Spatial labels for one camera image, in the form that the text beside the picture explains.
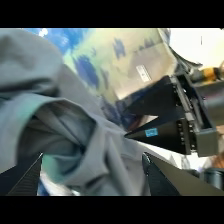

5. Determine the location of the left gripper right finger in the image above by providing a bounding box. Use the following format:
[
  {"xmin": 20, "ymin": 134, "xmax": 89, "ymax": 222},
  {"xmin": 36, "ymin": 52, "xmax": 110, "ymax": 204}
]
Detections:
[{"xmin": 142, "ymin": 152, "xmax": 224, "ymax": 196}]

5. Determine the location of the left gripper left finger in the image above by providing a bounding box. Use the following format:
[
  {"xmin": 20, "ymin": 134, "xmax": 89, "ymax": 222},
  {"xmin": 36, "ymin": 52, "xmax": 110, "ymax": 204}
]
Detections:
[{"xmin": 0, "ymin": 152, "xmax": 44, "ymax": 196}]

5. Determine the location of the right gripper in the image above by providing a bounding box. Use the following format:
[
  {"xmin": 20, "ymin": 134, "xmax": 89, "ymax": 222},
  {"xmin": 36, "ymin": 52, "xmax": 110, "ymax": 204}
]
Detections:
[{"xmin": 124, "ymin": 72, "xmax": 220, "ymax": 158}]

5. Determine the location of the grey garment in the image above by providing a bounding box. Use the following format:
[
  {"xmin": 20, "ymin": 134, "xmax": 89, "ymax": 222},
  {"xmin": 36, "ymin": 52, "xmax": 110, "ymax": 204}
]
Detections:
[{"xmin": 0, "ymin": 28, "xmax": 183, "ymax": 196}]

